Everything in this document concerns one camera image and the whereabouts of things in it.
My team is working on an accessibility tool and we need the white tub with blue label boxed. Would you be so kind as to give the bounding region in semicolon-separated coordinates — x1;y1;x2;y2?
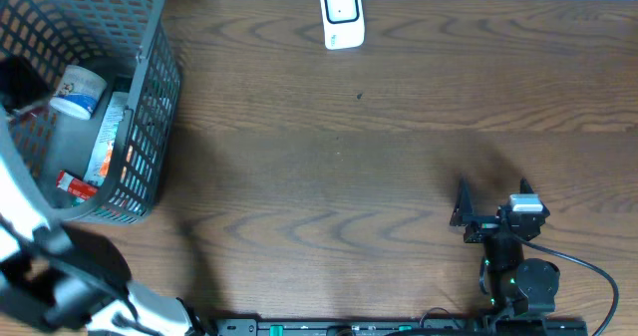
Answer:
49;65;108;121

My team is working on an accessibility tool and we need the orange small box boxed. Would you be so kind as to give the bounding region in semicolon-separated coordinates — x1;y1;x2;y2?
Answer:
99;141;114;178

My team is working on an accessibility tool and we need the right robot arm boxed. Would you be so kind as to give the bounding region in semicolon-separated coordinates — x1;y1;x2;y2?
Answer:
450;179;560;332

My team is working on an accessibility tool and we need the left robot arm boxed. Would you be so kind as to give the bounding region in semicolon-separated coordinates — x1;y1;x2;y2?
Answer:
1;59;206;335

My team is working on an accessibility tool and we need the white barcode scanner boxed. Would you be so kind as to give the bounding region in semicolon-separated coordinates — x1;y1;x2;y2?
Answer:
320;0;365;50

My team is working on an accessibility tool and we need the white green glove package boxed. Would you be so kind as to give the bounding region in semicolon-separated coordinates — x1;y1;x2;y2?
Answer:
83;77;132;187

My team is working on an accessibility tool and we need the red snack packet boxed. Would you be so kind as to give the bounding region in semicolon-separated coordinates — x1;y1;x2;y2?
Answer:
56;170;98;200

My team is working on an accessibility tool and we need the grey plastic mesh basket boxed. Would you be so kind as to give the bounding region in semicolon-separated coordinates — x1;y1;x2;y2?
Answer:
1;0;180;225

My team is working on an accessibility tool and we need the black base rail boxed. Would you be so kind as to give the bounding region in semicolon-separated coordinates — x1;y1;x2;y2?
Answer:
214;316;587;336

